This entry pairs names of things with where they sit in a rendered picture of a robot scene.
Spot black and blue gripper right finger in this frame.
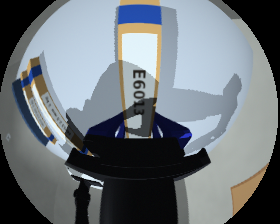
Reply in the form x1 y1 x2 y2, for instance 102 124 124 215
152 112 192 149

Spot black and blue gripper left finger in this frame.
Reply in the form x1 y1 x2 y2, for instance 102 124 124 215
86 111 126 138

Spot tan rectangular box with blue bands and white label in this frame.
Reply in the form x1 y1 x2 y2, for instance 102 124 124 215
20 70 57 145

